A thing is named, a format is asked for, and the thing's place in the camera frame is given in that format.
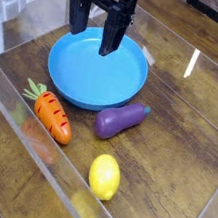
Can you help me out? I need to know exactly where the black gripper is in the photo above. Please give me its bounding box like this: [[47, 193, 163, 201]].
[[69, 0, 138, 56]]

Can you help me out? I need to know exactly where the orange toy carrot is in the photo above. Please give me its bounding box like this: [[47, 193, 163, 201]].
[[22, 78, 72, 146]]

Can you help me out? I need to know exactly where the blue plastic plate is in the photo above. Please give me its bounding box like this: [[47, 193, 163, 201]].
[[48, 27, 148, 111]]

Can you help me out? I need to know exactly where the purple toy eggplant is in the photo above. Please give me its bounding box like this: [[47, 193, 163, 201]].
[[95, 103, 151, 139]]

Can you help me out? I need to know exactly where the yellow toy lemon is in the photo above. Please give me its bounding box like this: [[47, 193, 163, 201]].
[[88, 154, 121, 201]]

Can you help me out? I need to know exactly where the clear acrylic enclosure wall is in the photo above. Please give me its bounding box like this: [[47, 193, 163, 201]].
[[0, 0, 218, 218]]

